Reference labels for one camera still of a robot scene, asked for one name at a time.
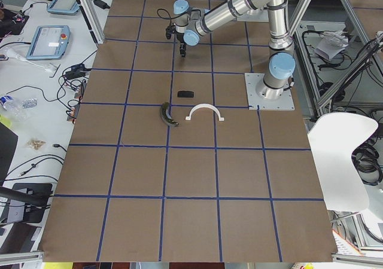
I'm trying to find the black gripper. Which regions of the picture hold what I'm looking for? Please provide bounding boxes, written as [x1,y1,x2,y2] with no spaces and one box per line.
[176,33,187,57]

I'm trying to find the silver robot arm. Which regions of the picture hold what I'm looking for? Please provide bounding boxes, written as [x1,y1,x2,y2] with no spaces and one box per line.
[166,0,296,100]

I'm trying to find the black brake pad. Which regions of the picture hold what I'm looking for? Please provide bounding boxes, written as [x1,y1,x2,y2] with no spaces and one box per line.
[177,90,194,98]

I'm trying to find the olive metal brake shoe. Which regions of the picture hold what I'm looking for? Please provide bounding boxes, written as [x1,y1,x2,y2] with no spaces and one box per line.
[160,102,180,127]

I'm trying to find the black power adapter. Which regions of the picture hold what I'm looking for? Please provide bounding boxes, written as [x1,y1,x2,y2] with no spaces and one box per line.
[93,0,110,10]

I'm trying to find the blue teach pendant far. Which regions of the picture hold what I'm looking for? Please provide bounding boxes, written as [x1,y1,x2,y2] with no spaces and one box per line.
[47,0,80,15]

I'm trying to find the blue teach pendant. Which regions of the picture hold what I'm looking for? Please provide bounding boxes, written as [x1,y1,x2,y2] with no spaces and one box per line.
[47,0,80,15]
[26,25,71,60]

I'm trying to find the blue teach pendant near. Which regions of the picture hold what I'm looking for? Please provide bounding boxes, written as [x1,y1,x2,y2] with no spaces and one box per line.
[26,25,71,60]

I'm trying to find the clear plastic water bottle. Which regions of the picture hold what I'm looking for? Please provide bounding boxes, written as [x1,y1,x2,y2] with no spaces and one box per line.
[1,94,35,122]

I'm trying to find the white chair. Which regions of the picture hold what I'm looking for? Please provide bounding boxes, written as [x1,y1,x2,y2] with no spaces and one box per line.
[308,112,378,212]

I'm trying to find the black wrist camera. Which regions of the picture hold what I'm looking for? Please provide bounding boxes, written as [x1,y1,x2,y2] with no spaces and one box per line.
[165,25,176,40]

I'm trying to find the white curved plastic bracket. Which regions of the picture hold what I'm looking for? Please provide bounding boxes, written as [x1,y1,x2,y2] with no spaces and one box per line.
[185,103,225,121]

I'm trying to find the aluminium frame post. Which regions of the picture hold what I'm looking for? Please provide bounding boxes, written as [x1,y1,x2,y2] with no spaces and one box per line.
[76,0,105,45]

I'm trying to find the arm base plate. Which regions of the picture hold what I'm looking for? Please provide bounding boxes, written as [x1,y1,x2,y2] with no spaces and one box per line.
[245,73,295,111]

